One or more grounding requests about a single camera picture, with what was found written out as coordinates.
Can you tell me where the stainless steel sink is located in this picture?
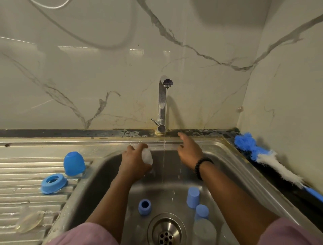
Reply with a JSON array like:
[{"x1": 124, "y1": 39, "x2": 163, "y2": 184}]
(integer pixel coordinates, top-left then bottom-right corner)
[{"x1": 0, "y1": 135, "x2": 323, "y2": 245}]

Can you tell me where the person's right hand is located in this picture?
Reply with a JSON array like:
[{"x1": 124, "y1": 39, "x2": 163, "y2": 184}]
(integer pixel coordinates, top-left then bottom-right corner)
[{"x1": 177, "y1": 131, "x2": 209, "y2": 171}]

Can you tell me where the metal sink drain strainer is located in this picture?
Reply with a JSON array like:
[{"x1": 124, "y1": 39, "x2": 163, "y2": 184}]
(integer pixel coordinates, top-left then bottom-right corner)
[{"x1": 147, "y1": 212, "x2": 187, "y2": 245}]

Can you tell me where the person's left forearm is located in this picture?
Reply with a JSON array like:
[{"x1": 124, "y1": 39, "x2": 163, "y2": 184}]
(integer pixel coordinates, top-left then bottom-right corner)
[{"x1": 85, "y1": 174, "x2": 144, "y2": 243}]

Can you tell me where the clear silicone teat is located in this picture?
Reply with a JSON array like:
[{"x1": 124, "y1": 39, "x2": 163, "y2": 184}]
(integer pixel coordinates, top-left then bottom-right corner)
[{"x1": 15, "y1": 203, "x2": 45, "y2": 234}]

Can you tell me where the white cable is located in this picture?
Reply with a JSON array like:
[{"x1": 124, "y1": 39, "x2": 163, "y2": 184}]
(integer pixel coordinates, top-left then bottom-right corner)
[{"x1": 28, "y1": 0, "x2": 71, "y2": 10}]

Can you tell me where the dark blue dome cap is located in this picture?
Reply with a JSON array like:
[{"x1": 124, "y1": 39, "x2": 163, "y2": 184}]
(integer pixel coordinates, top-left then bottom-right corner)
[{"x1": 63, "y1": 151, "x2": 86, "y2": 177}]

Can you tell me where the person's left hand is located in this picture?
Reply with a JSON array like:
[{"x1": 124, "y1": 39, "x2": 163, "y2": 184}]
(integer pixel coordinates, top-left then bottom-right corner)
[{"x1": 117, "y1": 142, "x2": 153, "y2": 185}]

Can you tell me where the chrome sink faucet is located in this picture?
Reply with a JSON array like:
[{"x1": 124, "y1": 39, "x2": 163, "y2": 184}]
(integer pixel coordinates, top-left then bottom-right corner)
[{"x1": 151, "y1": 76, "x2": 174, "y2": 136}]

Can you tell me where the blue and white bottle brush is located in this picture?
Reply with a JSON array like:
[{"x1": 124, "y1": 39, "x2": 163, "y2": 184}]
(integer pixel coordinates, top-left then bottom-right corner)
[{"x1": 234, "y1": 132, "x2": 323, "y2": 203}]

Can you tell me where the cartoon print baby bottle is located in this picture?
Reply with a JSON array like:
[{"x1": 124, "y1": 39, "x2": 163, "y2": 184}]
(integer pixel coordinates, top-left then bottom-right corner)
[{"x1": 141, "y1": 147, "x2": 153, "y2": 167}]

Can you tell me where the person's right forearm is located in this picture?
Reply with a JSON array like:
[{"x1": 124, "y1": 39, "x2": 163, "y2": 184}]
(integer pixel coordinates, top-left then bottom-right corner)
[{"x1": 197, "y1": 162, "x2": 281, "y2": 245}]

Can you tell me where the translucent bottle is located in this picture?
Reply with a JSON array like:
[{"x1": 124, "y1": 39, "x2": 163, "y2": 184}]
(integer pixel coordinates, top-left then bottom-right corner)
[{"x1": 193, "y1": 218, "x2": 218, "y2": 245}]

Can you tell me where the blue cylindrical bottle cap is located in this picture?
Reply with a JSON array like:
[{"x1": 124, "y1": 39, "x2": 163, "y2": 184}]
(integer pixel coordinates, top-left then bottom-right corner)
[
  {"x1": 195, "y1": 204, "x2": 210, "y2": 220},
  {"x1": 186, "y1": 187, "x2": 201, "y2": 210}
]

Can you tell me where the black bead bracelet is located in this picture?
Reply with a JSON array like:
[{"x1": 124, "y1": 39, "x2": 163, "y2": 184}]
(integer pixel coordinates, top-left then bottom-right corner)
[{"x1": 194, "y1": 157, "x2": 215, "y2": 181}]

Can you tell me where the pink shirt sleeve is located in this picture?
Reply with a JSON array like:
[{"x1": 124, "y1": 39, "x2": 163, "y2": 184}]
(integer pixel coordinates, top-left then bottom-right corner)
[
  {"x1": 48, "y1": 222, "x2": 119, "y2": 245},
  {"x1": 257, "y1": 217, "x2": 323, "y2": 245}
]

